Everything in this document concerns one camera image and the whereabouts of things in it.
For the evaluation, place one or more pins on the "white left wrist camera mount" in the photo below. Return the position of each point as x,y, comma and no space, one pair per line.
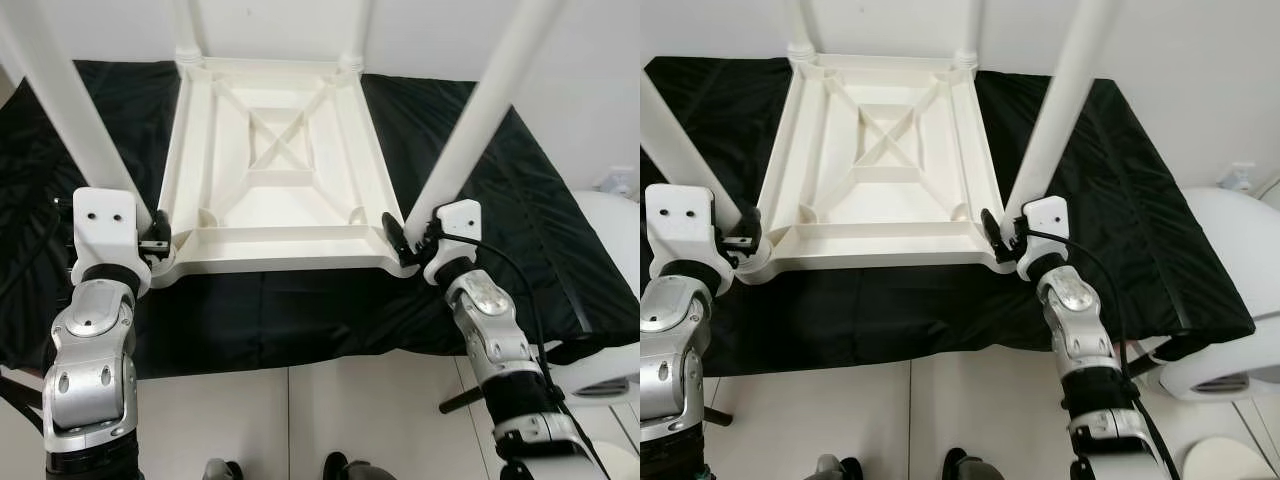
105,225
680,225

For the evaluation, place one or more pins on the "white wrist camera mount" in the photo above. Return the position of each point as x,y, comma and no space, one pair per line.
458,225
105,225
1046,220
680,225

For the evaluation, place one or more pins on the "white wall plug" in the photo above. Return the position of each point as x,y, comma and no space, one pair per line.
1238,178
618,182

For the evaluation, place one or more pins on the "grey robot foot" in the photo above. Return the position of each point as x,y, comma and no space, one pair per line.
355,468
222,470
975,467
838,469

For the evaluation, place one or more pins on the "black cloth table cover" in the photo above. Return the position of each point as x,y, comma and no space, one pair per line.
900,320
300,320

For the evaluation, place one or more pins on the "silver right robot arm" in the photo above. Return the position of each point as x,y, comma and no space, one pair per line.
495,330
1085,330

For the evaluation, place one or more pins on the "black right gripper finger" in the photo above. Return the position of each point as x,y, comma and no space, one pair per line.
398,238
993,235

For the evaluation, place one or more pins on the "white plastic children table top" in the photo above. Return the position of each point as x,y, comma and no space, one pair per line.
280,210
880,210

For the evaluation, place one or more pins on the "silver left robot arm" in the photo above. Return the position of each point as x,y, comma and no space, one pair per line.
670,350
90,360

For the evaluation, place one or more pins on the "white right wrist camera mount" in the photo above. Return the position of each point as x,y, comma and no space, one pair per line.
1046,220
458,225

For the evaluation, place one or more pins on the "grey right robot foot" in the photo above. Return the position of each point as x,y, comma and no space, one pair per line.
355,468
975,467

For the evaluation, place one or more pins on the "grey left robot foot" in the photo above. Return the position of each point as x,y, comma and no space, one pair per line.
838,469
222,470

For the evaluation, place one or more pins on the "white rounded object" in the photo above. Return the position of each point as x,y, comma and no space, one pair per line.
1230,270
610,260

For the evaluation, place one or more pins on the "white round disc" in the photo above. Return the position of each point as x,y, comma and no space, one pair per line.
622,462
1235,460

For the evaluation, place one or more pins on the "black table frame bar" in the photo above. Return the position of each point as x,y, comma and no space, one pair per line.
720,415

